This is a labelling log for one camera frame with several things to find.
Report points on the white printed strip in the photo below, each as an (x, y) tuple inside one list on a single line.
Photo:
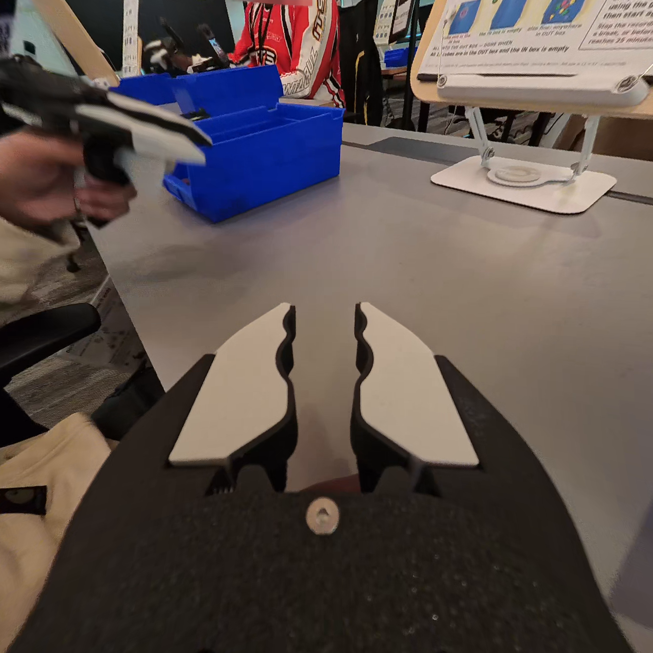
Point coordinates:
[(130, 35)]

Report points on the person's dark trousers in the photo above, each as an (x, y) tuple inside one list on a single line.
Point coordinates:
[(127, 408)]

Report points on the printed instruction sheet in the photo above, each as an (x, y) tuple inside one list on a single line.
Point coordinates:
[(535, 35)]

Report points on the person's left forearm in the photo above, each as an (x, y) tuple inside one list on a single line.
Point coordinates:
[(25, 265)]

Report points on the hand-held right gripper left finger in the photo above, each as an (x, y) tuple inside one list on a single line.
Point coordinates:
[(240, 403)]

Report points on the blue plastic bin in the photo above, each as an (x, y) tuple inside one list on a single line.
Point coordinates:
[(265, 168), (229, 86), (400, 57)]

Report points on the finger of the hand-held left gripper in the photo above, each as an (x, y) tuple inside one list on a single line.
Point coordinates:
[(153, 115), (153, 143)]

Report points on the person's left hand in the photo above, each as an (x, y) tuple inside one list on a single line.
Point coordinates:
[(35, 183)]

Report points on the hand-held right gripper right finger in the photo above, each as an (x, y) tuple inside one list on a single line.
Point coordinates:
[(416, 403)]

